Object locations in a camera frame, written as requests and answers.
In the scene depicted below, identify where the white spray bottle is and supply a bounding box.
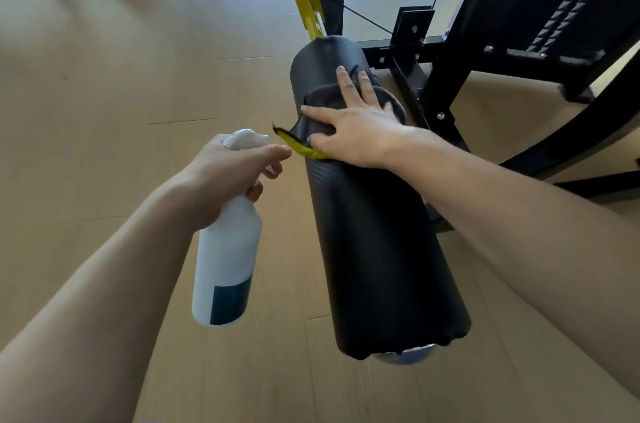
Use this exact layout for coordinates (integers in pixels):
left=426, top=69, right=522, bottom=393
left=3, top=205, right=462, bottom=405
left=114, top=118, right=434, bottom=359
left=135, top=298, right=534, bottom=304
left=191, top=129, right=270, bottom=328

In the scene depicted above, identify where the person's left hand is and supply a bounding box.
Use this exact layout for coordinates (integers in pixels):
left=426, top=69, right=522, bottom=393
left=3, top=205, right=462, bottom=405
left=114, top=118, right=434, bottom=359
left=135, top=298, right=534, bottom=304
left=172, top=134, right=293, bottom=232

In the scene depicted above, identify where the black gym machine frame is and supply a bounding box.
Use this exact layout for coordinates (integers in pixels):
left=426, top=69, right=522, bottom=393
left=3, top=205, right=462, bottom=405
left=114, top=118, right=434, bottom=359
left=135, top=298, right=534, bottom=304
left=315, top=0, right=640, bottom=234

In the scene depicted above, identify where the person's left forearm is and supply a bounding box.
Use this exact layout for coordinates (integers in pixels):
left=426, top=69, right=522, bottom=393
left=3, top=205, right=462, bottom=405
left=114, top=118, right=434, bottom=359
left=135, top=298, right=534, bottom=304
left=0, top=172, right=202, bottom=423

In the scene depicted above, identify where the dark cloth with yellow edge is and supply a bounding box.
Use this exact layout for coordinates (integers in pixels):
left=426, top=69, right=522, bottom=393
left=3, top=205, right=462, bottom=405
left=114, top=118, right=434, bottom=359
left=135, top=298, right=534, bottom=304
left=272, top=65, right=407, bottom=161

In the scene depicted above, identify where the person's right hand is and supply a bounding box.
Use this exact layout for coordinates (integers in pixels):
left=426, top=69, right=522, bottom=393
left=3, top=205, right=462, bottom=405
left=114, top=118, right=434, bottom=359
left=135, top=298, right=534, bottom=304
left=300, top=65, right=427, bottom=171

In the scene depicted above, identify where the person's right forearm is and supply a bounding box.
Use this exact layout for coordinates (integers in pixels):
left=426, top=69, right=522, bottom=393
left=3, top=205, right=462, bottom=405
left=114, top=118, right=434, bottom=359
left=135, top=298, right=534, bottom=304
left=387, top=129, right=640, bottom=399

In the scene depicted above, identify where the black foam roller pad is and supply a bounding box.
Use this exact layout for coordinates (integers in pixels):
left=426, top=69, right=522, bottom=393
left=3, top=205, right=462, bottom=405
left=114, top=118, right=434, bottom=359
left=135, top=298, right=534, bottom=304
left=289, top=35, right=473, bottom=366

